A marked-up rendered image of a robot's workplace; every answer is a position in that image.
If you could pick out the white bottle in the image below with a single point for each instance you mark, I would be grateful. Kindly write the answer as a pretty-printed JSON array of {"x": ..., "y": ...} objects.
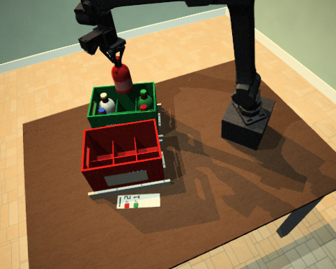
[{"x": 107, "y": 103}]

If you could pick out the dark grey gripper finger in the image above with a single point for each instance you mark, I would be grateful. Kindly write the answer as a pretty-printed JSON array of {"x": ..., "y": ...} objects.
[
  {"x": 118, "y": 63},
  {"x": 106, "y": 54}
]

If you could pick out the blue bottle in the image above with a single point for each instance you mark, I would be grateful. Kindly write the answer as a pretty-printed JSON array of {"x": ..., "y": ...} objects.
[{"x": 102, "y": 111}]

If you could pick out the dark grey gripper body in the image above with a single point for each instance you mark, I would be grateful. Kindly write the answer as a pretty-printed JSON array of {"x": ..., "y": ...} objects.
[{"x": 115, "y": 47}]

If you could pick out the green bottle crate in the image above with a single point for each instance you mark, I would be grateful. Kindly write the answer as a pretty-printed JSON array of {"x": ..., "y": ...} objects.
[{"x": 125, "y": 107}]

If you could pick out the white paper pick list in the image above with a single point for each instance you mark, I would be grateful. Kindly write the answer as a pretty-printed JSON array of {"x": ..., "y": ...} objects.
[{"x": 138, "y": 201}]

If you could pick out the red crate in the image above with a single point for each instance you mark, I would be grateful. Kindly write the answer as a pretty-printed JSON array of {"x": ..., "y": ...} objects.
[{"x": 125, "y": 167}]

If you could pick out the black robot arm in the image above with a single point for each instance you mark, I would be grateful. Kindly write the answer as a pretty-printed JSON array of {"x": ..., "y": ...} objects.
[{"x": 241, "y": 12}]

